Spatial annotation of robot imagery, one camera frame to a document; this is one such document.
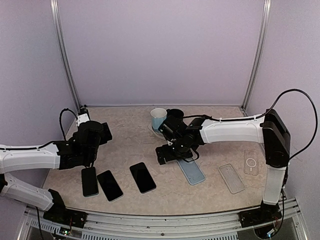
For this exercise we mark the dark green mug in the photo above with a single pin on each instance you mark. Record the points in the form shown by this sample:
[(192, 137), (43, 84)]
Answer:
[(177, 113)]

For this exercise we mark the clear magsafe phone case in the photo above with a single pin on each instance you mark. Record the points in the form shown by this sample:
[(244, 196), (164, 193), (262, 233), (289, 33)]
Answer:
[(251, 164)]

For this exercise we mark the black phone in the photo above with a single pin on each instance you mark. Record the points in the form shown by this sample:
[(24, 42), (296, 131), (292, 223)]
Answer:
[(109, 186), (89, 182)]

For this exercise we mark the aluminium front rail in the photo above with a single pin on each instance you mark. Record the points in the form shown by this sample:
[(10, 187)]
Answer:
[(110, 226)]

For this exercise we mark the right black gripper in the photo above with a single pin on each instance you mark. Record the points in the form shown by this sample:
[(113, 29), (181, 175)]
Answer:
[(168, 155)]

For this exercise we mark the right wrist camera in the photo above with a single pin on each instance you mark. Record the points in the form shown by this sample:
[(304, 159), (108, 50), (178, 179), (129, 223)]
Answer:
[(172, 128)]

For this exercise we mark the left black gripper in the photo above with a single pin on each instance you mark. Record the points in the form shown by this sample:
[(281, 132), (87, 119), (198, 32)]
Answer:
[(104, 138)]

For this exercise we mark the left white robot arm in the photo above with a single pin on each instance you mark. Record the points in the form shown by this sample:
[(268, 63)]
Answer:
[(80, 150)]

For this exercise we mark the aluminium corner post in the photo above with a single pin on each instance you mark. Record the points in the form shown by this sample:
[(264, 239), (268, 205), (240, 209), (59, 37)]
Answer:
[(258, 54), (54, 5)]

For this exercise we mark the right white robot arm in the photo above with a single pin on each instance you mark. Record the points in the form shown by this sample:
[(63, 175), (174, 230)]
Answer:
[(267, 129)]

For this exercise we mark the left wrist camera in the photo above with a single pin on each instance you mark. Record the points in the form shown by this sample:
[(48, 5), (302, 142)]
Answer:
[(83, 115)]

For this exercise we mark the left aluminium corner post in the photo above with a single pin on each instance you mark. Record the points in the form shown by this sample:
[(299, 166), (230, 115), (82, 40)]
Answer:
[(54, 5)]

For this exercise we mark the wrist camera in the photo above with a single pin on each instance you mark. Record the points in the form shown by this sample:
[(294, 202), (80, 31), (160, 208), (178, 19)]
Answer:
[(172, 128), (83, 115)]

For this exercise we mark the light blue white mug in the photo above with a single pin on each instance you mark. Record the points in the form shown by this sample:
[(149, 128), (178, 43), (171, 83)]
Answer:
[(158, 115)]

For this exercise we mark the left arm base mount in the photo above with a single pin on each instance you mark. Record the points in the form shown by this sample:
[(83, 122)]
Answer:
[(67, 217)]

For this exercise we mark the right aluminium corner post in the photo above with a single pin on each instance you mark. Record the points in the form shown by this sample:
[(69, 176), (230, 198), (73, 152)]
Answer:
[(258, 54)]

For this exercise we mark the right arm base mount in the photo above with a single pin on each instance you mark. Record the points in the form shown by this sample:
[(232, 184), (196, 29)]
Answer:
[(263, 214)]

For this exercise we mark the clear round plate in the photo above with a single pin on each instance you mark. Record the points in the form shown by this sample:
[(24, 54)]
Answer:
[(155, 133)]

